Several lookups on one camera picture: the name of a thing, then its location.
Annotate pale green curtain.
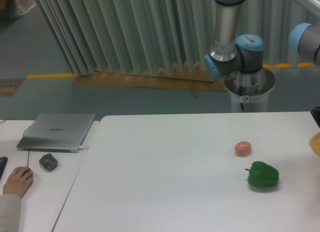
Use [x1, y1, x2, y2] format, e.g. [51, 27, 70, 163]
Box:
[35, 0, 320, 76]

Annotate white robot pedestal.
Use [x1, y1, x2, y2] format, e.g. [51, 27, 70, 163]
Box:
[224, 68, 276, 113]

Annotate black pedestal cable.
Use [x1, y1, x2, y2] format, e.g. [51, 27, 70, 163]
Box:
[238, 86, 245, 113]

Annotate silver closed laptop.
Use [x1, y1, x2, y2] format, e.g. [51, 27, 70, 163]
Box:
[16, 113, 96, 152]

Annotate person's hand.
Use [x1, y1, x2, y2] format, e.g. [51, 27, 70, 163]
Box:
[3, 166, 34, 198]

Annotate white laptop cable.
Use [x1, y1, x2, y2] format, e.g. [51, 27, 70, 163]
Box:
[79, 120, 100, 150]

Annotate black computer mouse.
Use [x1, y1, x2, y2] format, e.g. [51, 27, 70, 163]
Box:
[21, 168, 33, 180]

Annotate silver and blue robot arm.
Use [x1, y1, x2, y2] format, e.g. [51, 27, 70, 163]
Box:
[204, 0, 276, 113]

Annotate brown egg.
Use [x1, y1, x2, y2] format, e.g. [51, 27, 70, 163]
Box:
[234, 141, 252, 156]

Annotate beige sleeved forearm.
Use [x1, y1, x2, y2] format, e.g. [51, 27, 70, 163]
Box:
[0, 194, 21, 232]

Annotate black keyboard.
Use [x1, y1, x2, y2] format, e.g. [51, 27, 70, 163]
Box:
[0, 157, 8, 179]

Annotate green bell pepper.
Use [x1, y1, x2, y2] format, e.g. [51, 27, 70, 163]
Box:
[246, 161, 280, 188]

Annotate brown cardboard sheet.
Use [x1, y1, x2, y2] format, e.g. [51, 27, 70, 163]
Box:
[73, 62, 226, 93]

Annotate clear plastic bag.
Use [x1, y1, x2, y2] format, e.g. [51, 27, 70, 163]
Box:
[6, 0, 36, 17]

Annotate black mouse cable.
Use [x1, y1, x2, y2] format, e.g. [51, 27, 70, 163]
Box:
[22, 126, 32, 168]

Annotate orange bread loaf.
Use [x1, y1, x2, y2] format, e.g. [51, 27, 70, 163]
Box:
[309, 133, 320, 156]

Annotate dark grey small gadget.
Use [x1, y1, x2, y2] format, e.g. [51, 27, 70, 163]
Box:
[39, 153, 58, 172]

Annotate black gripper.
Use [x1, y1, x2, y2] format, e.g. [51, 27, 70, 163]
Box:
[310, 109, 320, 127]

